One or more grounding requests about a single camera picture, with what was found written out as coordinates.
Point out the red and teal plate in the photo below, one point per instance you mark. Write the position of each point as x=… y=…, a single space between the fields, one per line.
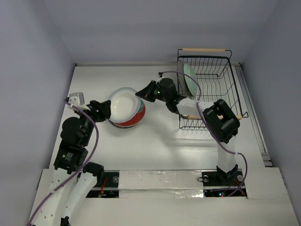
x=137 y=118

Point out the black wire dish rack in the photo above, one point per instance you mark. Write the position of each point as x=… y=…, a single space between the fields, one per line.
x=215 y=76

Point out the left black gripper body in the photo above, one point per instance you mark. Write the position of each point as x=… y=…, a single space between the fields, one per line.
x=91 y=113

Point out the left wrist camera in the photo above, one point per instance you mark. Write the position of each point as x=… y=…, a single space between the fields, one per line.
x=76 y=102

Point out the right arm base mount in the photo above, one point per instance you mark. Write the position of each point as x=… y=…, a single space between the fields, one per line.
x=217 y=183

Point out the blue floral plate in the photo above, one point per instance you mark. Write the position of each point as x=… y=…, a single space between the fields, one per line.
x=123 y=127

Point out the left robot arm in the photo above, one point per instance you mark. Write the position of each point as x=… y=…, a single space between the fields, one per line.
x=74 y=175

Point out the light green plate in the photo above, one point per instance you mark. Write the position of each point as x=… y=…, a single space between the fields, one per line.
x=190 y=80

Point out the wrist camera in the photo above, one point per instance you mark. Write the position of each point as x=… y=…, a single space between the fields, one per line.
x=161 y=76
x=76 y=102

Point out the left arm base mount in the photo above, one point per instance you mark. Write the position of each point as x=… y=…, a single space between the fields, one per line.
x=107 y=181

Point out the white bowl plate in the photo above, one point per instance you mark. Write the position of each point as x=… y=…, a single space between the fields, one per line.
x=124 y=104

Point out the silver tape strip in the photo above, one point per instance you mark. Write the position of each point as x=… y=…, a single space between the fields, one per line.
x=161 y=184

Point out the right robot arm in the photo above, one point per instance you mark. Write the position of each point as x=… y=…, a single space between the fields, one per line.
x=217 y=117

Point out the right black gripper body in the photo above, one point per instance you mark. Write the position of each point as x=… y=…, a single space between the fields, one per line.
x=153 y=91

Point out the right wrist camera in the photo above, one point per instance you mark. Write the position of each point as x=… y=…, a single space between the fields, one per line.
x=161 y=76

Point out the grey stone plate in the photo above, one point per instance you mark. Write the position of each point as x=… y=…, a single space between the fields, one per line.
x=182 y=86

